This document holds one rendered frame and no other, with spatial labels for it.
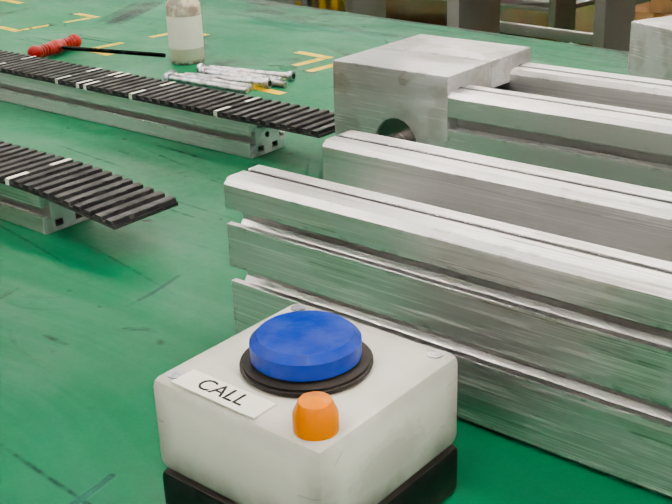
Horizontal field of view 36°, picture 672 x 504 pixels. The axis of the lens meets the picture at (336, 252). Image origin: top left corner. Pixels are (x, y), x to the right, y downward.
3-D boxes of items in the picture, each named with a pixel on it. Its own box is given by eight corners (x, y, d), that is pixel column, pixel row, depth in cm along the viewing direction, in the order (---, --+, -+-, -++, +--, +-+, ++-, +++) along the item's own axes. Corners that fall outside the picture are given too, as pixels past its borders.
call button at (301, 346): (228, 385, 37) (224, 335, 36) (302, 342, 40) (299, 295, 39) (313, 420, 35) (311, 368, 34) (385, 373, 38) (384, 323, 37)
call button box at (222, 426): (164, 516, 39) (146, 369, 37) (328, 406, 46) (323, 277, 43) (327, 606, 34) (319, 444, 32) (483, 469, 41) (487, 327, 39)
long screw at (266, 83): (273, 87, 100) (272, 77, 100) (267, 89, 100) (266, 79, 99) (189, 78, 106) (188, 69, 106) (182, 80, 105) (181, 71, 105)
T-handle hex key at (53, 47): (25, 62, 115) (22, 46, 114) (73, 47, 122) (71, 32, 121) (142, 72, 109) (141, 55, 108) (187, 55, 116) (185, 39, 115)
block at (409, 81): (313, 207, 69) (307, 66, 66) (420, 160, 78) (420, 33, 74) (424, 236, 64) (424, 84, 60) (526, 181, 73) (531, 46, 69)
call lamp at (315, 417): (283, 431, 33) (281, 398, 33) (313, 411, 34) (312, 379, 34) (318, 446, 32) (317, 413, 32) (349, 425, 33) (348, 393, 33)
